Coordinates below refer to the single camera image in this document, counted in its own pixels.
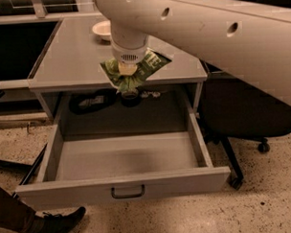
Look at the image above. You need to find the black office chair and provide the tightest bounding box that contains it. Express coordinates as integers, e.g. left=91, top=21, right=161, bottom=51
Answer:
left=198, top=62, right=291, bottom=189

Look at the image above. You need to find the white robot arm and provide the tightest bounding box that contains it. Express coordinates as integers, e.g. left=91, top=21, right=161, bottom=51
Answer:
left=94, top=0, right=291, bottom=105

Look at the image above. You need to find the grey open drawer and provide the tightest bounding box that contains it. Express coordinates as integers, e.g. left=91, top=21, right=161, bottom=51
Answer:
left=11, top=85, right=233, bottom=211

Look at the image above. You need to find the crumpled silver foil wrapper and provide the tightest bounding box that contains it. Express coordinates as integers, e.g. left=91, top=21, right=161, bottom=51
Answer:
left=140, top=90, right=166, bottom=100

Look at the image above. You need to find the white paper bowl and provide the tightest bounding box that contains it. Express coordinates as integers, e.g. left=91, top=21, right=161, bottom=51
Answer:
left=92, top=20, right=111, bottom=41

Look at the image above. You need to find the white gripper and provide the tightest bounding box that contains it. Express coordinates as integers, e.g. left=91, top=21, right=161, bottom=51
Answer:
left=111, top=21, right=148, bottom=76

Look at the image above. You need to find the black drawer handle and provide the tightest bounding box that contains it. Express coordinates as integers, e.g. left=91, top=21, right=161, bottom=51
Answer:
left=111, top=185, right=146, bottom=200

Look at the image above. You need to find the black tape roll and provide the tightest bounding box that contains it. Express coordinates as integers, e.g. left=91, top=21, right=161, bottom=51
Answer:
left=121, top=91, right=140, bottom=107

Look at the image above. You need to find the black shoe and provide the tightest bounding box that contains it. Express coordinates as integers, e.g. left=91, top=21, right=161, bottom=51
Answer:
left=27, top=207, right=85, bottom=233

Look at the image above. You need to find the green jalapeno chip bag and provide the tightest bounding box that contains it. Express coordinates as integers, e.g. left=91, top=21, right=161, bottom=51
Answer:
left=101, top=48, right=171, bottom=93

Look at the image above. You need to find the black pouch with label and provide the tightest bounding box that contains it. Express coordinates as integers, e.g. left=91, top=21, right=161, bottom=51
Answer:
left=68, top=89, right=116, bottom=115

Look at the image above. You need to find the grey cabinet counter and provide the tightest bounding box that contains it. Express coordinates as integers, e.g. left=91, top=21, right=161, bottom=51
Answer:
left=30, top=13, right=207, bottom=118

